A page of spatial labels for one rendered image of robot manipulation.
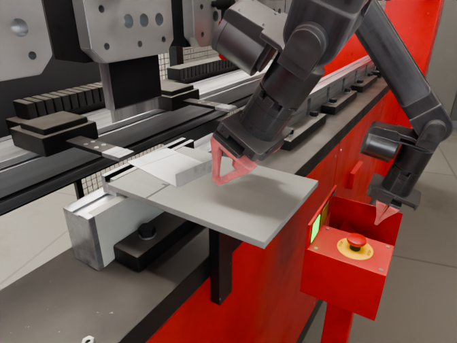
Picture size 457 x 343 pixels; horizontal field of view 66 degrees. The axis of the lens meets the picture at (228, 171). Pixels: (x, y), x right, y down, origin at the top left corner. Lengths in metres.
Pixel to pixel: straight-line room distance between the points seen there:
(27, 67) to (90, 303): 0.31
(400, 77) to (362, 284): 0.40
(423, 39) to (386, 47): 1.86
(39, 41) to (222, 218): 0.28
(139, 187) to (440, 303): 1.66
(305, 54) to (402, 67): 0.38
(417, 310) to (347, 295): 1.10
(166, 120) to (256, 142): 0.60
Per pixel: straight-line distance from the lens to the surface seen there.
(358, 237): 0.78
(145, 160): 0.61
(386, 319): 1.79
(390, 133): 0.75
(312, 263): 0.78
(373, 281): 0.76
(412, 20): 2.55
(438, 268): 2.17
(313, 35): 0.34
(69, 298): 0.56
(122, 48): 0.50
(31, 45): 0.43
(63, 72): 1.11
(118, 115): 0.56
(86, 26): 0.47
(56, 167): 0.81
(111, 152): 0.65
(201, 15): 0.63
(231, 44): 0.42
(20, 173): 0.77
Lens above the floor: 1.25
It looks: 26 degrees down
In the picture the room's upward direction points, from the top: straight up
